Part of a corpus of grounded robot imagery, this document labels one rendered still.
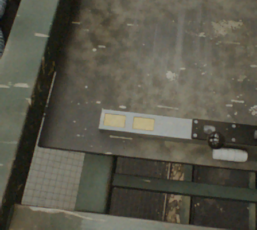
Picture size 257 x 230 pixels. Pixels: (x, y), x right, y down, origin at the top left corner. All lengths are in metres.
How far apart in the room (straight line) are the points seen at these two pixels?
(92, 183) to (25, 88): 0.28
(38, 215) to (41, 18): 0.47
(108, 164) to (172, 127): 0.19
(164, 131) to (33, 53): 0.37
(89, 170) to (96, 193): 0.06
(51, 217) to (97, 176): 0.15
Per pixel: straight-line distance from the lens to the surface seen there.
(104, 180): 0.79
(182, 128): 0.74
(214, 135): 0.62
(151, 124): 0.74
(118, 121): 0.74
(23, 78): 0.77
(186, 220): 1.85
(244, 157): 0.77
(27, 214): 0.73
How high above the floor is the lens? 1.96
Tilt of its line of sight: 30 degrees down
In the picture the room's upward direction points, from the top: 70 degrees counter-clockwise
